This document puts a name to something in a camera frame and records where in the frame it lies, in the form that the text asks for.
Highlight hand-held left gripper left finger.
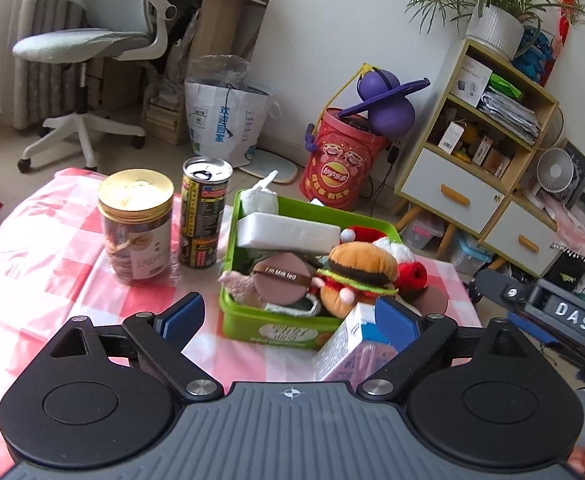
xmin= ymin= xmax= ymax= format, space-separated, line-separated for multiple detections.
xmin=47 ymin=292 xmax=226 ymax=405

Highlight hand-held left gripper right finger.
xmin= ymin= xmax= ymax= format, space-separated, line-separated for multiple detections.
xmin=356 ymin=295 xmax=540 ymax=405

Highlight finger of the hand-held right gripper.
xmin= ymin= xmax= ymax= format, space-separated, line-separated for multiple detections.
xmin=465 ymin=269 xmax=540 ymax=311

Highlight green plastic bin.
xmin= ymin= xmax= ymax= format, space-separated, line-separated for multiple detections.
xmin=219 ymin=189 xmax=405 ymax=351

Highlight brown round powder puff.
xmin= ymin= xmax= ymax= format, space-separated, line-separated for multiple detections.
xmin=412 ymin=285 xmax=450 ymax=316
xmin=250 ymin=254 xmax=318 ymax=307

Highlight blue lid storage box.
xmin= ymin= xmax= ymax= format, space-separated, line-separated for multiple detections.
xmin=449 ymin=232 xmax=493 ymax=276

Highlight red yarn ball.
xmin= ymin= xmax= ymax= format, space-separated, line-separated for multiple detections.
xmin=395 ymin=260 xmax=429 ymax=295

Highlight white blue carton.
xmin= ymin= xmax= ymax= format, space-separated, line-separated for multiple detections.
xmin=312 ymin=304 xmax=398 ymax=386

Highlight pink fluffy sock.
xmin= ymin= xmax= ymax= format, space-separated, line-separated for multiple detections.
xmin=217 ymin=270 xmax=263 ymax=308

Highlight burger plush toy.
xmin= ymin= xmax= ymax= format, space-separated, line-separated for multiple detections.
xmin=315 ymin=242 xmax=400 ymax=320

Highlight clear jar with gold lid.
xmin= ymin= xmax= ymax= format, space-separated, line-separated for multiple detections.
xmin=97 ymin=169 xmax=176 ymax=287

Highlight red white santa hat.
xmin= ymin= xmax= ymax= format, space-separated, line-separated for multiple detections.
xmin=339 ymin=225 xmax=415 ymax=266

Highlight clear plastic storage box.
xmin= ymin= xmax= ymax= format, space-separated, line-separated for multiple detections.
xmin=401 ymin=210 xmax=445 ymax=251

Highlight grey fluffy cloth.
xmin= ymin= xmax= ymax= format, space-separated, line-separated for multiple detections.
xmin=262 ymin=295 xmax=323 ymax=318

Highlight black yellow drink can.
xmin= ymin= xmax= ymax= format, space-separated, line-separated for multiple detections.
xmin=177 ymin=156 xmax=234 ymax=272

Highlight wooden cabinet with white drawers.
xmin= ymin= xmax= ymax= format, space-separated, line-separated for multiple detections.
xmin=395 ymin=37 xmax=565 ymax=278

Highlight white desk fan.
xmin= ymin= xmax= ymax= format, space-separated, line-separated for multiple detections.
xmin=535 ymin=147 xmax=575 ymax=196

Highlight white foam block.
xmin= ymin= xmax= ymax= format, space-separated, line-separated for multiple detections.
xmin=236 ymin=211 xmax=343 ymax=256

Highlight white tissue pack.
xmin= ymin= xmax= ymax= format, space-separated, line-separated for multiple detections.
xmin=240 ymin=170 xmax=279 ymax=218

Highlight dark framed picture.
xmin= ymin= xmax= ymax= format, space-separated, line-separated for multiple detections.
xmin=562 ymin=139 xmax=585 ymax=201

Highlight red white checkered tablecloth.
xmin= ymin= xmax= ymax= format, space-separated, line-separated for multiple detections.
xmin=0 ymin=167 xmax=483 ymax=476

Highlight yellow toy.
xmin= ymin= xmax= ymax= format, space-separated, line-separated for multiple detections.
xmin=459 ymin=122 xmax=478 ymax=161

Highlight small white barcode box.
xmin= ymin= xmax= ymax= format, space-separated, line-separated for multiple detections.
xmin=437 ymin=121 xmax=465 ymax=156

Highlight red snack bucket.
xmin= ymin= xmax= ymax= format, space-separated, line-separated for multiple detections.
xmin=299 ymin=106 xmax=390 ymax=211

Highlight stack of papers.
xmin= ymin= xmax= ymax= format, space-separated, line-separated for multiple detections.
xmin=477 ymin=85 xmax=543 ymax=143

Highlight white round floor scale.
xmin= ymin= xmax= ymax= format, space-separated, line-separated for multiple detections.
xmin=240 ymin=152 xmax=299 ymax=186

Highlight white shopping bag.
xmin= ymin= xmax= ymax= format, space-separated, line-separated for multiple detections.
xmin=183 ymin=55 xmax=280 ymax=171

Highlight wooden crate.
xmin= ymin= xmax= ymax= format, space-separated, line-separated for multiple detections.
xmin=145 ymin=95 xmax=188 ymax=146

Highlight green packet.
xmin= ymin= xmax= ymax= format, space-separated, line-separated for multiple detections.
xmin=489 ymin=74 xmax=523 ymax=101

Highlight purple bounce ball toy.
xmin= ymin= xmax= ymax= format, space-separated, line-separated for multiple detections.
xmin=339 ymin=65 xmax=430 ymax=138

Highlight white product box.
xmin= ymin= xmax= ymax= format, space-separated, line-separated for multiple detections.
xmin=453 ymin=55 xmax=493 ymax=107

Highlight cardboard boxes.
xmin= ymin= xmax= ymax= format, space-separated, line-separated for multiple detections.
xmin=85 ymin=57 xmax=148 ymax=111

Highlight white ribbed plant pot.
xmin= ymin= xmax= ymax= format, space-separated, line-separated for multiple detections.
xmin=472 ymin=4 xmax=525 ymax=61

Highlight red hanging ornament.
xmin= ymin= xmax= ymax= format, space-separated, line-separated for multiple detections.
xmin=557 ymin=0 xmax=585 ymax=43

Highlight grey white office chair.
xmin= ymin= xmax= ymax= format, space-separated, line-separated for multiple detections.
xmin=11 ymin=0 xmax=178 ymax=173

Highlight wooden desk shelf unit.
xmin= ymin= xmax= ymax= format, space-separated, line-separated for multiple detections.
xmin=162 ymin=0 xmax=283 ymax=146

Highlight round wire mesh cover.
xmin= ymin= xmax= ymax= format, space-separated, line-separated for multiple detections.
xmin=539 ymin=105 xmax=565 ymax=148

